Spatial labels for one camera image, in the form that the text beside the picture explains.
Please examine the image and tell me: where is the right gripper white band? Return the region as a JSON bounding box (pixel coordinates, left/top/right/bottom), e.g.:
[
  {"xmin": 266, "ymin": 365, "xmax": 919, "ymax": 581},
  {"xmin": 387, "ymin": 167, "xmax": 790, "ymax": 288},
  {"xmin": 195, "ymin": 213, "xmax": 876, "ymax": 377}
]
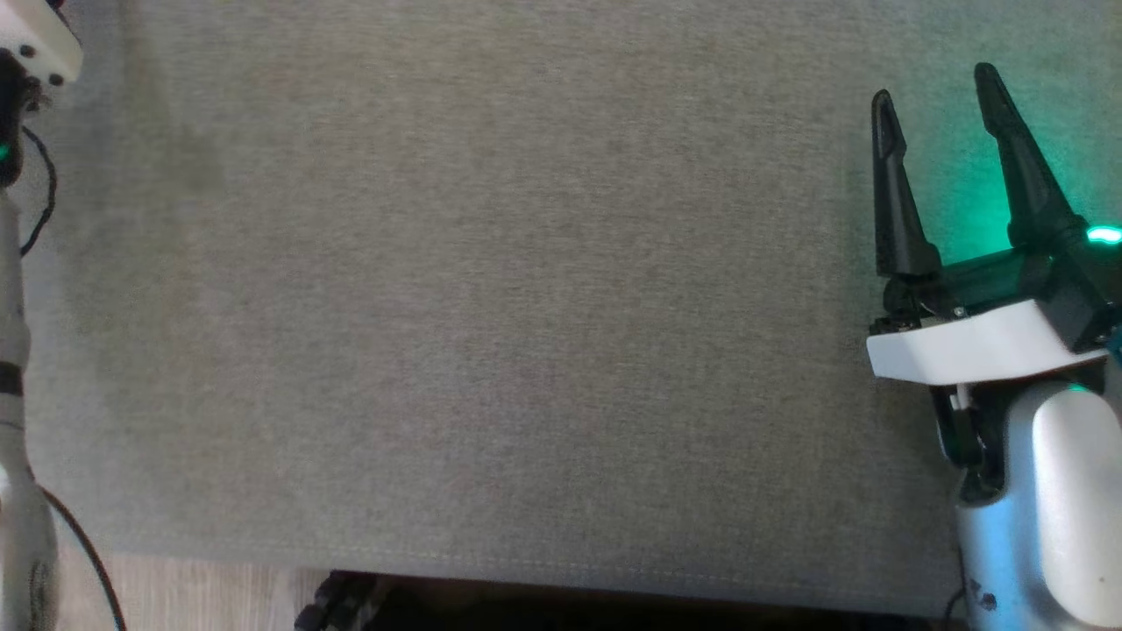
[{"xmin": 866, "ymin": 63, "xmax": 1110, "ymax": 505}]

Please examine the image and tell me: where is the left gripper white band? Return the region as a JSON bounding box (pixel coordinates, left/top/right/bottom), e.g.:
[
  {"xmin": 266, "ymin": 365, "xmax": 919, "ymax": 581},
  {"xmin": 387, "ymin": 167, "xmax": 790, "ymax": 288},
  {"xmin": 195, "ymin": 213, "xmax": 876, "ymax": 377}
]
[{"xmin": 0, "ymin": 0, "xmax": 84, "ymax": 189}]

